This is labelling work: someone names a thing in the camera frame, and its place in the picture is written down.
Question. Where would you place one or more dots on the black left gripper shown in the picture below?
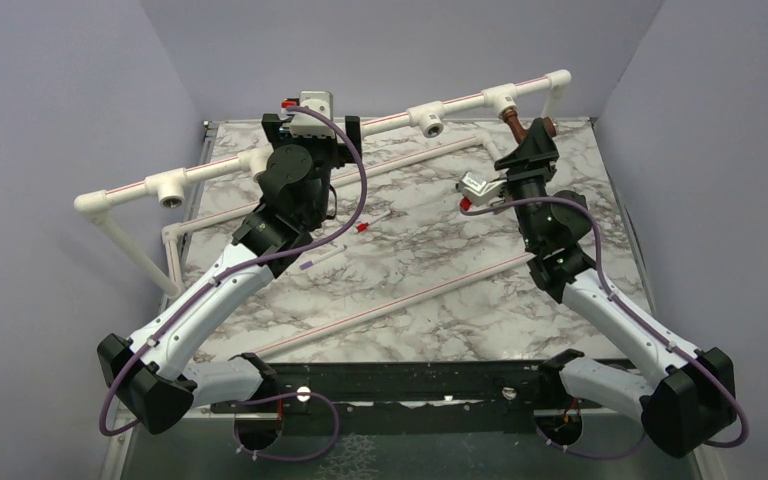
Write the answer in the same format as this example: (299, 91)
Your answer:
(341, 153)

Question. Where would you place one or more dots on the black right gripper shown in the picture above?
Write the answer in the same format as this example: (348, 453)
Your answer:
(533, 159)

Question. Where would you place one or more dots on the brown water faucet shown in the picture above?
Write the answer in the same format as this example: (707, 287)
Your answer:
(540, 133)

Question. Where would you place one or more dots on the white PVC pipe frame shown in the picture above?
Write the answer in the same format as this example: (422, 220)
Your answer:
(172, 184)

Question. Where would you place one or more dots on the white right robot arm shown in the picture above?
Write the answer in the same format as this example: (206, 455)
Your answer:
(683, 397)

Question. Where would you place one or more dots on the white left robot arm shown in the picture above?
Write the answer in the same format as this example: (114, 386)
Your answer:
(151, 372)

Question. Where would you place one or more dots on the red capped white pen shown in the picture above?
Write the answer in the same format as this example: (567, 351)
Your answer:
(365, 225)

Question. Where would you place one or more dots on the purple capped white pen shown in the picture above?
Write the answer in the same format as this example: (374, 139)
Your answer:
(337, 250)

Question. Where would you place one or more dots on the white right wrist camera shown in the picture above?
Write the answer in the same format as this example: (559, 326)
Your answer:
(478, 191)

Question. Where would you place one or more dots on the black front mounting rail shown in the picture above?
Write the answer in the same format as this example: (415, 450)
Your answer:
(410, 398)

